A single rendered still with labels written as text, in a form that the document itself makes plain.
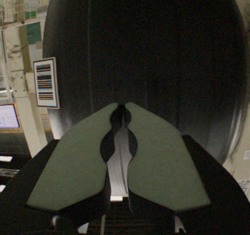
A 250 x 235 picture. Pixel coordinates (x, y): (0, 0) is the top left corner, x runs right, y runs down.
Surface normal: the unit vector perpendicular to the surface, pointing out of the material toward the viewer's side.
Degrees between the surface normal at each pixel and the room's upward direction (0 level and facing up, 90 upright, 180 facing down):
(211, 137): 85
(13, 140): 90
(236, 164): 90
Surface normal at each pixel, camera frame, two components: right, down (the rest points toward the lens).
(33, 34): -0.01, 0.39
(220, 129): 0.25, 0.39
